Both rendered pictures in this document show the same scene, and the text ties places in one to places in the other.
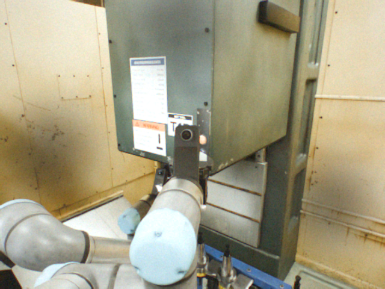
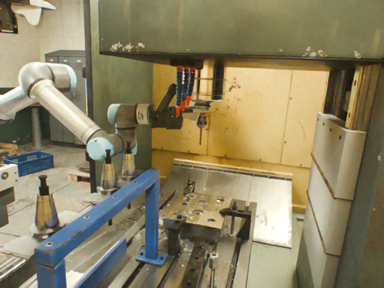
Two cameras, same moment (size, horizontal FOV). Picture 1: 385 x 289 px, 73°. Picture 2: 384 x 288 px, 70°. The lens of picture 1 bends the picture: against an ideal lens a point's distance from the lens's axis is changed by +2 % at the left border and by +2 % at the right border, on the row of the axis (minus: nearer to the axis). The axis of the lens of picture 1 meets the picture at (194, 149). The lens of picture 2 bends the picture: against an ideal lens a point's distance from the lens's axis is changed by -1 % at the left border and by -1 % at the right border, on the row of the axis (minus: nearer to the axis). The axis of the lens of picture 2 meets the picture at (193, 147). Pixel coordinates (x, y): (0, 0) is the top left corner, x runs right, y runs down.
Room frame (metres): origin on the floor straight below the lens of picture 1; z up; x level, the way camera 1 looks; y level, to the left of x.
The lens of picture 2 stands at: (0.66, -0.84, 1.52)
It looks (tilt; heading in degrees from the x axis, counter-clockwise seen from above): 14 degrees down; 68
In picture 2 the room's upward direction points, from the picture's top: 3 degrees clockwise
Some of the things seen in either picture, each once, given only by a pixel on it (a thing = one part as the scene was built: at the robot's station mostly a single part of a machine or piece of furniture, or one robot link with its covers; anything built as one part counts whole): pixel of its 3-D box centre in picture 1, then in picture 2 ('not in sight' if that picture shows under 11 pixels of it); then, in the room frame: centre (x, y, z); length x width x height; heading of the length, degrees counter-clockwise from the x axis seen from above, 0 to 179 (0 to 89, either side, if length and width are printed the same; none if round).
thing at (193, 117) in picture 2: not in sight; (194, 116); (1.03, 0.06, 1.39); 0.09 x 0.03 x 0.06; 141
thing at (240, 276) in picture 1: (241, 283); (97, 198); (0.69, -0.15, 1.21); 0.07 x 0.05 x 0.01; 143
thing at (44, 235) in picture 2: not in sight; (48, 230); (0.59, -0.28, 1.21); 0.06 x 0.06 x 0.03
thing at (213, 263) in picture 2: not in sight; (212, 270); (1.00, -0.21, 0.96); 0.03 x 0.03 x 0.13
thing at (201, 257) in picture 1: (200, 250); (128, 163); (0.79, -0.02, 1.26); 0.04 x 0.04 x 0.07
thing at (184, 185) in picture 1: (181, 203); not in sight; (0.38, 0.02, 1.66); 0.08 x 0.05 x 0.08; 82
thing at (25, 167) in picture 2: not in sight; (29, 162); (-0.15, 3.97, 0.11); 0.62 x 0.42 x 0.22; 40
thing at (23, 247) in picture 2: not in sight; (24, 246); (0.55, -0.33, 1.21); 0.07 x 0.05 x 0.01; 143
